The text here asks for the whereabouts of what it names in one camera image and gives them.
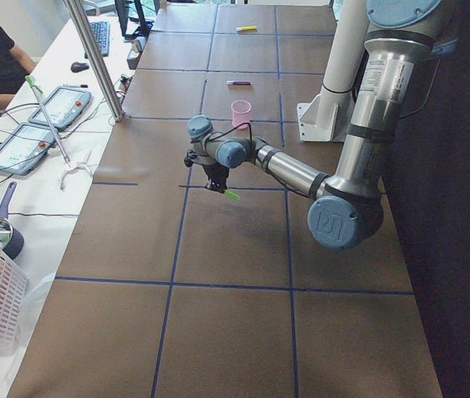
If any aluminium frame post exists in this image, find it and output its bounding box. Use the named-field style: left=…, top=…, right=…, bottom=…
left=64, top=0, right=124, bottom=122

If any black computer monitor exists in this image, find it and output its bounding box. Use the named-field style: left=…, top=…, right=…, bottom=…
left=114, top=0, right=153, bottom=41

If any yellow highlighter pen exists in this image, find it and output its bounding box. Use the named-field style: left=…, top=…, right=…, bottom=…
left=236, top=26, right=257, bottom=32

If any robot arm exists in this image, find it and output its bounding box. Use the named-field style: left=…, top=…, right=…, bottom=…
left=184, top=1, right=460, bottom=250

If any lower teach pendant tablet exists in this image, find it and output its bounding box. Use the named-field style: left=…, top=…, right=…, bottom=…
left=0, top=123, right=55, bottom=176

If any pink mesh pen holder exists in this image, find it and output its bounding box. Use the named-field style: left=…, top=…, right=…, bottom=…
left=230, top=99, right=252, bottom=129

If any teach pendant tablet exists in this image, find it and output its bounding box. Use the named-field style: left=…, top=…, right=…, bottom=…
left=43, top=86, right=92, bottom=132
left=0, top=123, right=55, bottom=176

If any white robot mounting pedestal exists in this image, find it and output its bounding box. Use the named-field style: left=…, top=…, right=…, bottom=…
left=298, top=0, right=369, bottom=142

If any black keyboard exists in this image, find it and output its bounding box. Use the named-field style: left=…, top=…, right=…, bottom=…
left=90, top=21, right=110, bottom=57

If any upper teach pendant tablet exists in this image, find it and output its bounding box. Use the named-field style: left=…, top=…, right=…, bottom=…
left=43, top=86, right=92, bottom=132

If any green highlighter pen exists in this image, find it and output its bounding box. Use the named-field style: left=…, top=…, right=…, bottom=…
left=223, top=190, right=240, bottom=201

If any black computer mouse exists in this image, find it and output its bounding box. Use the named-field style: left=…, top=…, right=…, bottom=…
left=70, top=61, right=90, bottom=73

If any purple highlighter pen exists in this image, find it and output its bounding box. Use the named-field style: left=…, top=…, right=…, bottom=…
left=226, top=80, right=252, bottom=87

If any metal reacher grabber tool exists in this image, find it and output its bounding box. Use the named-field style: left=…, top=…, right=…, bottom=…
left=25, top=75, right=93, bottom=191

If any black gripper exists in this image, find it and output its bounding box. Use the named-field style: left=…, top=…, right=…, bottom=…
left=203, top=163, right=230, bottom=194

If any blue saucepan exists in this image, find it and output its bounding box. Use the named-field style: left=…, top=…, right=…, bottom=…
left=0, top=182, right=24, bottom=260

